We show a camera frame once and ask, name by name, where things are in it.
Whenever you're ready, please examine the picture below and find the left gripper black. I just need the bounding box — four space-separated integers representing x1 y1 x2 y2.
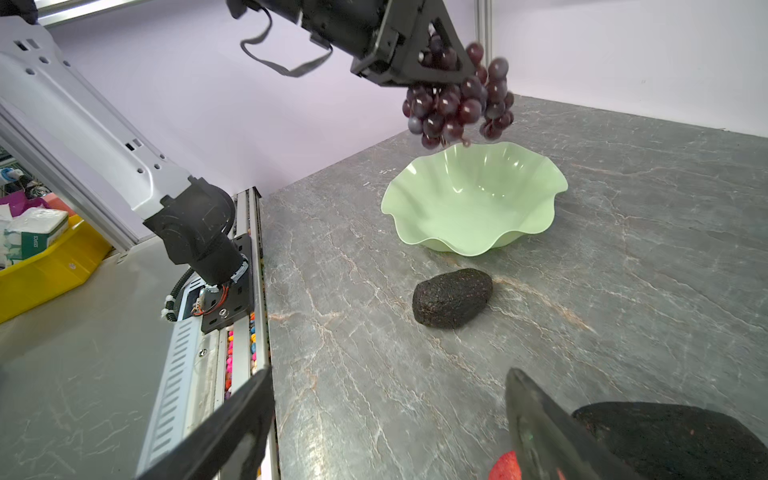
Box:
226 0 475 86

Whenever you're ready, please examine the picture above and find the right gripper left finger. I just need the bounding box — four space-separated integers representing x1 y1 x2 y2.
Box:
139 367 275 479

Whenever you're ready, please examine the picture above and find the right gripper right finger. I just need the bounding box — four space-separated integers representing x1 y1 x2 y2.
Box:
505 368 640 480

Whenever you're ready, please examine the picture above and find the dark purple grape bunch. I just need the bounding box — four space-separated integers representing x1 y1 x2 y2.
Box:
402 42 515 150

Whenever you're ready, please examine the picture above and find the red apple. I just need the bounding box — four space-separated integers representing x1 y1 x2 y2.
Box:
488 451 522 480

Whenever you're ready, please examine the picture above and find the dark avocado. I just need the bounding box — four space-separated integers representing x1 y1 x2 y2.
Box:
572 402 767 479
412 268 494 329

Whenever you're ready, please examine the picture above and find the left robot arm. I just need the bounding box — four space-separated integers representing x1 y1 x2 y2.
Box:
1 1 482 285

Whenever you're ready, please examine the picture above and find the light green wavy bowl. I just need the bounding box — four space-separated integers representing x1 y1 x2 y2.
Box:
380 142 569 257

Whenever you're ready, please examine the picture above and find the colourful bead strip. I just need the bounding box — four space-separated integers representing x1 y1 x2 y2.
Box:
223 313 258 401

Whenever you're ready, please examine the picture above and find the yellow plastic bin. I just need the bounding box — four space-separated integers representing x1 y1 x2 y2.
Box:
1 215 112 322

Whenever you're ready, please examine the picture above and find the white green tissue box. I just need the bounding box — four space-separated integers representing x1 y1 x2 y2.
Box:
1 208 69 268

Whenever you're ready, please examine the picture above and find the white slotted cable duct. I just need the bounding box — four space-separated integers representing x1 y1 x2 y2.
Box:
136 318 201 476

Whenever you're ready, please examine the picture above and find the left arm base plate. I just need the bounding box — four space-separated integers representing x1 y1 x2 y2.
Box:
201 234 257 334

